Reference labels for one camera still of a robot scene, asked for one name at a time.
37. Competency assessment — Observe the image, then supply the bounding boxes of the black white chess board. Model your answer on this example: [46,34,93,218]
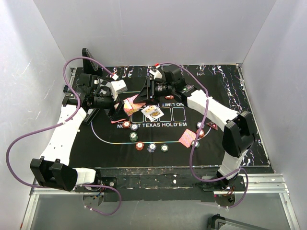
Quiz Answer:
[82,75,114,125]

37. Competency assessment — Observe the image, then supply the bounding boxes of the red poker chip stack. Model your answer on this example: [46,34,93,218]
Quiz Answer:
[136,142,144,150]

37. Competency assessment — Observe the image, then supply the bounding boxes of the blue chips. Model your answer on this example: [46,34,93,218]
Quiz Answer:
[130,124,139,131]
[196,122,204,129]

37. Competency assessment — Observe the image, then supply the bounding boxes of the blue poker chip stack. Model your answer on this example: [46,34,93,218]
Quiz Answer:
[147,143,156,153]

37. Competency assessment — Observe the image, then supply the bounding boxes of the face-up six card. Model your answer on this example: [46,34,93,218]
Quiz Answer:
[141,105,156,117]

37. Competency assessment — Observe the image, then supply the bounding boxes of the black poker felt mat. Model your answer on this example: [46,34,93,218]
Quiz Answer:
[51,64,271,168]

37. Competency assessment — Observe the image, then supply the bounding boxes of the red chips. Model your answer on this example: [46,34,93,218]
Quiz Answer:
[122,121,130,128]
[165,95,174,100]
[196,129,205,138]

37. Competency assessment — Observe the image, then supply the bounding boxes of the green chips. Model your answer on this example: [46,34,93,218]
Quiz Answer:
[191,140,200,148]
[129,132,138,142]

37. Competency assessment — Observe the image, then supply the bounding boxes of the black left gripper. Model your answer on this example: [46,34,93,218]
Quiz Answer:
[92,89,129,120]

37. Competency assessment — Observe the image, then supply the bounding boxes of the red cards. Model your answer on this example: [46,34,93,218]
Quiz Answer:
[178,129,196,148]
[111,118,127,124]

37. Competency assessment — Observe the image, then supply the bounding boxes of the black chess board lid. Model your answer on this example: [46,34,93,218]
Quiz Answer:
[82,47,103,77]

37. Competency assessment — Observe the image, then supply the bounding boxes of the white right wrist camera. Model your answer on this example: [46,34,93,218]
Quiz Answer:
[149,69,163,79]

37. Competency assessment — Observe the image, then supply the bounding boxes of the red playing card box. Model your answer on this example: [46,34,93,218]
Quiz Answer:
[123,99,145,116]

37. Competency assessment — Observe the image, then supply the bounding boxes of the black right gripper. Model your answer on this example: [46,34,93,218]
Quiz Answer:
[133,77,175,106]

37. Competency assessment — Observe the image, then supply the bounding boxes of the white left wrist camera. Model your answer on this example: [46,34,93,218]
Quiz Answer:
[110,80,128,100]

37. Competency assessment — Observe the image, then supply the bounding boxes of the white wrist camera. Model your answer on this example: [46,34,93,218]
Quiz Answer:
[110,80,128,100]
[149,69,163,79]

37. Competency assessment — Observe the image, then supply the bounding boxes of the black case bottom right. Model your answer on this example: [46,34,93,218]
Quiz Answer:
[207,214,267,230]

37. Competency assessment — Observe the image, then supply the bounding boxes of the black red all-in triangle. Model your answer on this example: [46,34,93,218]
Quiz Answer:
[206,121,218,130]

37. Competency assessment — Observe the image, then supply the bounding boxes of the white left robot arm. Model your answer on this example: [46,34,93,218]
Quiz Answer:
[30,73,127,192]

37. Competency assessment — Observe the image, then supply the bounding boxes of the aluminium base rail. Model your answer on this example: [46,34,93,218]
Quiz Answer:
[21,173,300,230]

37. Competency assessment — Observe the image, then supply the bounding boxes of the face-up queen card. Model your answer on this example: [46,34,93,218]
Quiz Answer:
[149,108,164,121]

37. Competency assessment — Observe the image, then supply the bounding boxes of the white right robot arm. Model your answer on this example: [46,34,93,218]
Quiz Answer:
[133,63,257,191]

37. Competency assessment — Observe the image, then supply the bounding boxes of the green poker chip stack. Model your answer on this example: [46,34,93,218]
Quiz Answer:
[161,144,169,152]

